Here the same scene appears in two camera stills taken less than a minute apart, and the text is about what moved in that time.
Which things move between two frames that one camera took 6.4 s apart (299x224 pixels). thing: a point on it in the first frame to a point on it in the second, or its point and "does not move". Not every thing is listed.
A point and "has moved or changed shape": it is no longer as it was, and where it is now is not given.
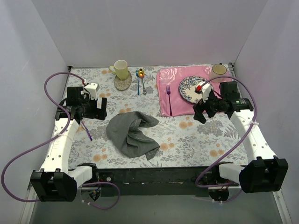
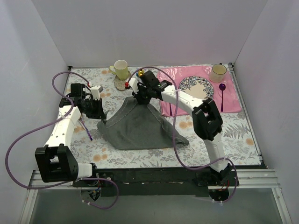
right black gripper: (206, 106) to (142, 97)
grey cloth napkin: (122, 129) has moved or changed shape
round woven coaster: (123, 85) does not move
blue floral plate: (187, 87) does not move
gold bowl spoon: (141, 73) does not move
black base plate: (176, 181) does not move
